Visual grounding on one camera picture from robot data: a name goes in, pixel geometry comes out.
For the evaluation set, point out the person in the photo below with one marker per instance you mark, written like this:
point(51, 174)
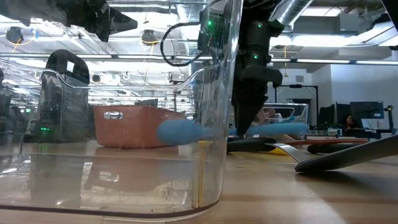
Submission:
point(349, 122)

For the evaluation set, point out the wall vent grille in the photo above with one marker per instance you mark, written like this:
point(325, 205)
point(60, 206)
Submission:
point(299, 78)

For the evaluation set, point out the large blue spoon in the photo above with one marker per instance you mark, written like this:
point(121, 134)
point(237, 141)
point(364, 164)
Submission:
point(180, 132)

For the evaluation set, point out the black round spatula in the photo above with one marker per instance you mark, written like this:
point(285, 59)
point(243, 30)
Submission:
point(335, 148)

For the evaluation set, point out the yellow spoon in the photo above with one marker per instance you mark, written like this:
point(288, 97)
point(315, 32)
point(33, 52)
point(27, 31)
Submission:
point(280, 152)

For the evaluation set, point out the large clear plastic bin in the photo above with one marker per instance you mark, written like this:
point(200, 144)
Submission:
point(124, 186)

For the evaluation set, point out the black monitor post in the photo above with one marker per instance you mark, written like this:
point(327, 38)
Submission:
point(390, 118)

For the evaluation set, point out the small blue spoon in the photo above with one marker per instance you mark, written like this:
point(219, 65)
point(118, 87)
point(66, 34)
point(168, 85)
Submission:
point(287, 119)

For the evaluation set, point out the dark computer monitor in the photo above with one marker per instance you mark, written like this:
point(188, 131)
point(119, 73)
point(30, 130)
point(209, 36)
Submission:
point(332, 115)

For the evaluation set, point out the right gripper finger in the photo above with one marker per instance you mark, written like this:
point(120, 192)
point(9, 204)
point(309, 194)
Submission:
point(242, 115)
point(254, 112)

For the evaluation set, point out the small clear plastic bin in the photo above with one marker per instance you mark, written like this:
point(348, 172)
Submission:
point(301, 124)

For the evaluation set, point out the dark background desk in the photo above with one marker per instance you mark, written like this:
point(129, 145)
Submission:
point(373, 133)

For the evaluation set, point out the black metal gantry frame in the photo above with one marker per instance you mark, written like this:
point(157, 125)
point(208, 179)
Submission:
point(298, 86)

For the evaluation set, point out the silver ceiling air duct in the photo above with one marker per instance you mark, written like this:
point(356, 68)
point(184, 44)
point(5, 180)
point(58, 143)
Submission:
point(292, 9)

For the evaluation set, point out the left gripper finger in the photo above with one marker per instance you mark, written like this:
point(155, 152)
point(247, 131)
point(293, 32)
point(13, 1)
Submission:
point(121, 22)

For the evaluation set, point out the suspended ceiling light rail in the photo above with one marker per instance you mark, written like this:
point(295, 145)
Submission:
point(323, 61)

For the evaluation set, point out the black rectangular spatula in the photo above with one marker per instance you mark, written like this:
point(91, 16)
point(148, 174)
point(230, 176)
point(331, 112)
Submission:
point(342, 160)

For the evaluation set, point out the orange plastic bin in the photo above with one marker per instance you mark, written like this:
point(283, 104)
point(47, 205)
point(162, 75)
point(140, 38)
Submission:
point(133, 130)

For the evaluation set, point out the black ceiling sensor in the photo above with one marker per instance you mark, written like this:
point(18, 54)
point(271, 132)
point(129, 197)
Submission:
point(149, 35)
point(14, 35)

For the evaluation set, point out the black computer monitor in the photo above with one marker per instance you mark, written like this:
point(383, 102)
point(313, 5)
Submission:
point(363, 110)

